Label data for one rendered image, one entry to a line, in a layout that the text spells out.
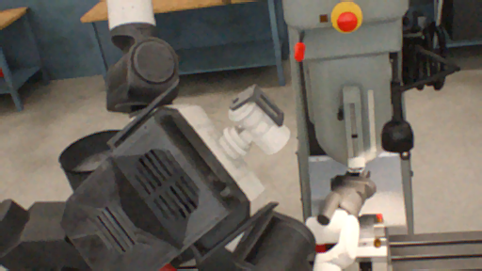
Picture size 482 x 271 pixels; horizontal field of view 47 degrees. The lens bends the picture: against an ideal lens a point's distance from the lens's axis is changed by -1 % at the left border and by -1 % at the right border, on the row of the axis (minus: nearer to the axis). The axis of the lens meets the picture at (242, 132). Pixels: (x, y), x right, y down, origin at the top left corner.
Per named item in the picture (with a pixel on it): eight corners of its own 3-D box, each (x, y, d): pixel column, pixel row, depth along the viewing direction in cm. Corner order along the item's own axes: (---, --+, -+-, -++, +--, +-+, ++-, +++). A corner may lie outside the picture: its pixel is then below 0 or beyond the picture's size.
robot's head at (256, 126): (257, 167, 106) (293, 138, 104) (221, 134, 102) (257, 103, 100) (253, 151, 112) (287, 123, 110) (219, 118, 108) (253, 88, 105)
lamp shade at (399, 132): (394, 157, 120) (393, 132, 117) (374, 144, 126) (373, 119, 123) (421, 146, 122) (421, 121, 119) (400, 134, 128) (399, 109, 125)
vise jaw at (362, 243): (387, 262, 157) (387, 251, 155) (343, 263, 160) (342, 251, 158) (386, 247, 162) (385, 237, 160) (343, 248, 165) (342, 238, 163)
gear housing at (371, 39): (404, 53, 123) (403, 8, 118) (295, 63, 127) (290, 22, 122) (388, 7, 151) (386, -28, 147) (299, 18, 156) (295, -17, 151)
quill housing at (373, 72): (397, 166, 141) (393, 48, 126) (316, 171, 145) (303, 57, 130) (390, 130, 157) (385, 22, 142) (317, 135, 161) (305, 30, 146)
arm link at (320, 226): (362, 223, 142) (351, 251, 134) (325, 224, 148) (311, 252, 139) (351, 186, 138) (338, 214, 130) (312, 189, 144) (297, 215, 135)
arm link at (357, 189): (376, 172, 147) (364, 199, 138) (377, 202, 152) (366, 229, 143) (329, 167, 153) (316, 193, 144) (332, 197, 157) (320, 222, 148)
